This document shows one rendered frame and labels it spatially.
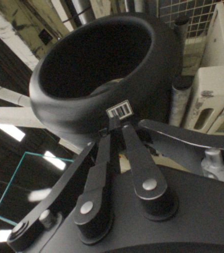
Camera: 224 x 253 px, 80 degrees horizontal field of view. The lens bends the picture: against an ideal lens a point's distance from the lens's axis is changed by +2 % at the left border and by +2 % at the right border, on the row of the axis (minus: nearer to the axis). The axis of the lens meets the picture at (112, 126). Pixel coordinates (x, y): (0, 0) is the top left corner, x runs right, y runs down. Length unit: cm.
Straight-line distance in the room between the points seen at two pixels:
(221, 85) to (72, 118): 36
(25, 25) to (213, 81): 89
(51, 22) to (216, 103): 88
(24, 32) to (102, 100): 69
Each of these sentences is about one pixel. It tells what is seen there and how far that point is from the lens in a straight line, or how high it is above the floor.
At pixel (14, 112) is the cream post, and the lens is 140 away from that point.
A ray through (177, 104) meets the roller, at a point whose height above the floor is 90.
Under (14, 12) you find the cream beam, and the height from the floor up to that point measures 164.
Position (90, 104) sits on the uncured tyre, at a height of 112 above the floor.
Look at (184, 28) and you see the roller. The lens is 60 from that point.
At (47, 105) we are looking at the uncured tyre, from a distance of 45.
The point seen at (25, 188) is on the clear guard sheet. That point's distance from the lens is 146.
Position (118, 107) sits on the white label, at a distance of 34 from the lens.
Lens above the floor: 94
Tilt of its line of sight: 21 degrees up
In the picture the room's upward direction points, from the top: 86 degrees counter-clockwise
